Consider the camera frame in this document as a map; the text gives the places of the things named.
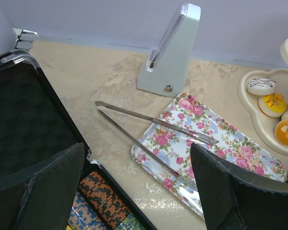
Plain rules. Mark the cream three-tier dessert stand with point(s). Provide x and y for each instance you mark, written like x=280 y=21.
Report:
x=263 y=124

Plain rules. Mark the grey metronome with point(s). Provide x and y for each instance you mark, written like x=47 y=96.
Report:
x=165 y=70

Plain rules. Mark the black open case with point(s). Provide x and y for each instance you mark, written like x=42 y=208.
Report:
x=34 y=126

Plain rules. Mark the white chocolate-drizzle donut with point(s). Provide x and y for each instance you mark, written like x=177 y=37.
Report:
x=281 y=132

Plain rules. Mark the white striped donut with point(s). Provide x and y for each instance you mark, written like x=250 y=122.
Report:
x=262 y=86

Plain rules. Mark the yellow glazed donut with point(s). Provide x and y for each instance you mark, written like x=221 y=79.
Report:
x=272 y=105

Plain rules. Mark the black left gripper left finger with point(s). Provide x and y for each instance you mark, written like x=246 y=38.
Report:
x=40 y=197

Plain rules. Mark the orange poker chip stack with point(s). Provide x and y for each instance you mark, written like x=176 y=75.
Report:
x=104 y=199

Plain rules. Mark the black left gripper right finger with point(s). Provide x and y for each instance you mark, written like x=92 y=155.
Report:
x=234 y=198

